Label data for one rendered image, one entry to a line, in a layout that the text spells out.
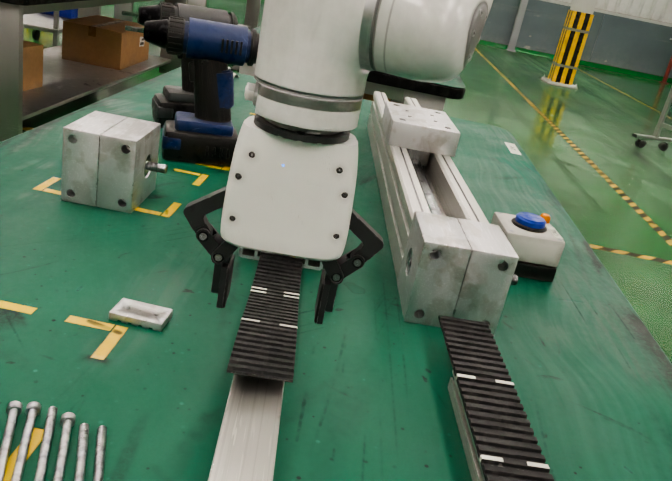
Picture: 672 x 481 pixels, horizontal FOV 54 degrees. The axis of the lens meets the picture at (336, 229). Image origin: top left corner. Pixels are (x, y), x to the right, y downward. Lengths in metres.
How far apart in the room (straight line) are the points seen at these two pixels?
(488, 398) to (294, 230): 0.21
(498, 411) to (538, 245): 0.38
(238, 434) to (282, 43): 0.27
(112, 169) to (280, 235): 0.38
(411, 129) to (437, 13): 0.62
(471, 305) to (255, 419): 0.31
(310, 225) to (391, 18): 0.17
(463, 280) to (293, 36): 0.34
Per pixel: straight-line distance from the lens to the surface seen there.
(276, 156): 0.50
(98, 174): 0.86
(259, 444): 0.47
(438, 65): 0.46
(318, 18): 0.46
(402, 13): 0.45
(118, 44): 4.56
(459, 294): 0.71
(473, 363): 0.61
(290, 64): 0.47
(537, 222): 0.91
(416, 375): 0.63
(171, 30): 1.04
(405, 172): 0.93
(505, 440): 0.53
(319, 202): 0.51
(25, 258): 0.75
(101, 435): 0.51
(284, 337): 0.57
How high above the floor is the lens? 1.12
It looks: 22 degrees down
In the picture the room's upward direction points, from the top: 11 degrees clockwise
